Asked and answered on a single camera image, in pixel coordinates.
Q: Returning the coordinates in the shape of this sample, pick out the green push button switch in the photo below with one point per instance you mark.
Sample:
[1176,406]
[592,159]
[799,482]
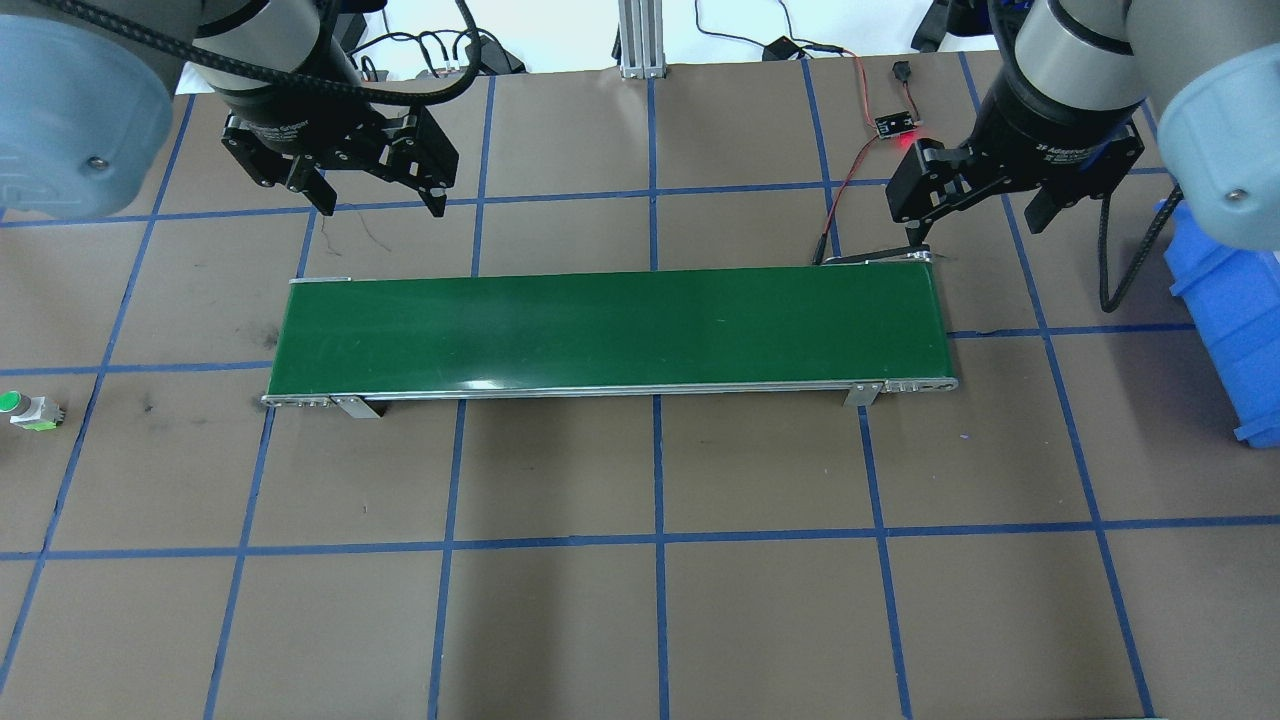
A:
[35,412]

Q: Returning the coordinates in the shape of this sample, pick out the small black circuit board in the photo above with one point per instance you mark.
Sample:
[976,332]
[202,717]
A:
[895,124]

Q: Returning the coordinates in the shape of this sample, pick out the power strip with plugs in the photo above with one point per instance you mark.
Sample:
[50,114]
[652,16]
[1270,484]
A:
[440,72]

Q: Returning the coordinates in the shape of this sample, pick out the black power adapter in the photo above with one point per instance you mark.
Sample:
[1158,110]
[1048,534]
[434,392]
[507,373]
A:
[500,55]
[778,48]

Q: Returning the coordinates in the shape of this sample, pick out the blue plastic bin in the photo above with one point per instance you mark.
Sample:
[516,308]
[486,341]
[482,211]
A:
[1240,300]

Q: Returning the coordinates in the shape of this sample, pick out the green conveyor belt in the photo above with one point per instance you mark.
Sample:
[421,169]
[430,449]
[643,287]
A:
[600,330]

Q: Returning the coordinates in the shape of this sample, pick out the black inline switch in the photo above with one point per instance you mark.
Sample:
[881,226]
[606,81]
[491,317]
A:
[900,70]

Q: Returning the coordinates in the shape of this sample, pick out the aluminium frame post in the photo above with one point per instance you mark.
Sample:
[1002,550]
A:
[640,40]

